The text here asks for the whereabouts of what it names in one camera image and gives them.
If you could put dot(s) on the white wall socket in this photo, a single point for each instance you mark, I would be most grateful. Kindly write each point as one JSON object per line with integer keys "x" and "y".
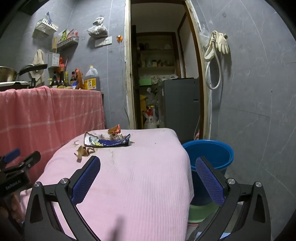
{"x": 103, "y": 42}

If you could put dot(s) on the red orange snack wrapper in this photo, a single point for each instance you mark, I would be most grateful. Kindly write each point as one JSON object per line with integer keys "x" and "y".
{"x": 114, "y": 130}

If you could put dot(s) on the green plastic basin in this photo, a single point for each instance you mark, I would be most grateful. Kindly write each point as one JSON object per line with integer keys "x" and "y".
{"x": 198, "y": 213}

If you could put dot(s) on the wall shelf with packets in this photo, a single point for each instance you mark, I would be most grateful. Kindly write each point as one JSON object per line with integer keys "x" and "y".
{"x": 67, "y": 38}

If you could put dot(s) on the pink cloth on table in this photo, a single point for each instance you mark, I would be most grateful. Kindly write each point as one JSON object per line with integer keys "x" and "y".
{"x": 143, "y": 190}

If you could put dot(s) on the white box on wall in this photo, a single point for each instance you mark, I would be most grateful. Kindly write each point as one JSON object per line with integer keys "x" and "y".
{"x": 53, "y": 60}

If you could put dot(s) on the dark sauce bottle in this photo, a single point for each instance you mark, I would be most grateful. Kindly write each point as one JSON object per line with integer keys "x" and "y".
{"x": 62, "y": 83}

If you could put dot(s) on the orange wall hook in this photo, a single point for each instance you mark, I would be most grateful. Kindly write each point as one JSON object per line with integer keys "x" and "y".
{"x": 119, "y": 38}

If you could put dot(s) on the large oil jug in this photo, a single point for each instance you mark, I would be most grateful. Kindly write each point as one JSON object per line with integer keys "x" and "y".
{"x": 91, "y": 79}

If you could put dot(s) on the white wall basket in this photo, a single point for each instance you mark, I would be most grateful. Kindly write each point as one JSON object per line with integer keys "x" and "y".
{"x": 44, "y": 26}

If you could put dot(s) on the brown snack bag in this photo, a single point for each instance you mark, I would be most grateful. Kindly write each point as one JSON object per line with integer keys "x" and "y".
{"x": 79, "y": 79}

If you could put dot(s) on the blue plastic bucket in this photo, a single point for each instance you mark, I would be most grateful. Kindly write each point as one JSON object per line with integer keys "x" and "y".
{"x": 220, "y": 155}

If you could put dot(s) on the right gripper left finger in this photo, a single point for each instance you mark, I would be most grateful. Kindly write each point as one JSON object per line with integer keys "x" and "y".
{"x": 41, "y": 220}

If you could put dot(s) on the plastic bag on wall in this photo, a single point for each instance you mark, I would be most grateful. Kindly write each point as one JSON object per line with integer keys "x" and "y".
{"x": 98, "y": 30}

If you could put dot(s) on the blue snack wrapper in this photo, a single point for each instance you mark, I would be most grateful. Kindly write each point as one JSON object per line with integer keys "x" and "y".
{"x": 117, "y": 140}

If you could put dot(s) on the person's left hand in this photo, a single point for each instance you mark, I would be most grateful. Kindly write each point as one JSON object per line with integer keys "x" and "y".
{"x": 14, "y": 209}

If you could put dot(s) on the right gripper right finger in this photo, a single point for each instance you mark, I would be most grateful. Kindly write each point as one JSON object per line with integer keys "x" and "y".
{"x": 253, "y": 221}

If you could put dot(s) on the red white rice bag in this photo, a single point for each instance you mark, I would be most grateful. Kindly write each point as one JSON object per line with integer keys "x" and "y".
{"x": 151, "y": 121}

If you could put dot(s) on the brown dry peel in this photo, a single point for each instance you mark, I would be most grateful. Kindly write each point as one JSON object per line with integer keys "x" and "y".
{"x": 83, "y": 151}

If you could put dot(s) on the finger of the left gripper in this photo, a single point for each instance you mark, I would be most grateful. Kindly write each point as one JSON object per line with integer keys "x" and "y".
{"x": 7, "y": 158}
{"x": 29, "y": 162}

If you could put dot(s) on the metal wok with handle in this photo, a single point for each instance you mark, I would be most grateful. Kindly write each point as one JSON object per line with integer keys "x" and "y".
{"x": 9, "y": 75}

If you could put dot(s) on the red plaid cloth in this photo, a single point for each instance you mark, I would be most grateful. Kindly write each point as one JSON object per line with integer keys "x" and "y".
{"x": 44, "y": 119}

